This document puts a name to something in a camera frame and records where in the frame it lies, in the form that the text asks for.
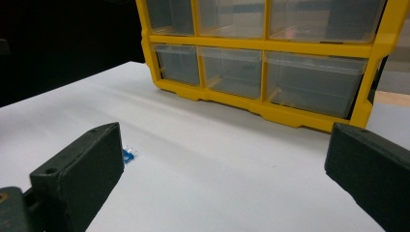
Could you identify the set of clear plastic drawers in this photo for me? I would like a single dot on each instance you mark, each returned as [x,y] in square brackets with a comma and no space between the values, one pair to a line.
[309,83]

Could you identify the wooden board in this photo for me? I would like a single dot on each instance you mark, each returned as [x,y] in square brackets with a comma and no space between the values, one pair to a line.
[393,98]

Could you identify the small blue pin component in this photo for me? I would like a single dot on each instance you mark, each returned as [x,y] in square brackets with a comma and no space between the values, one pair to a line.
[129,157]

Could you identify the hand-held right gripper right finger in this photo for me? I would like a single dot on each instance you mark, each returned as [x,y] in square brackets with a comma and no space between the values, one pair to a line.
[370,167]

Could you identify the yellow black drawer organizer cabinet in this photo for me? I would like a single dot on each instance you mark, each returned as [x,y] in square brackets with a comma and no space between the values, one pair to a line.
[264,45]

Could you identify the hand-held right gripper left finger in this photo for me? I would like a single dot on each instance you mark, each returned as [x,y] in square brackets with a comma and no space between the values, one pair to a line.
[80,174]

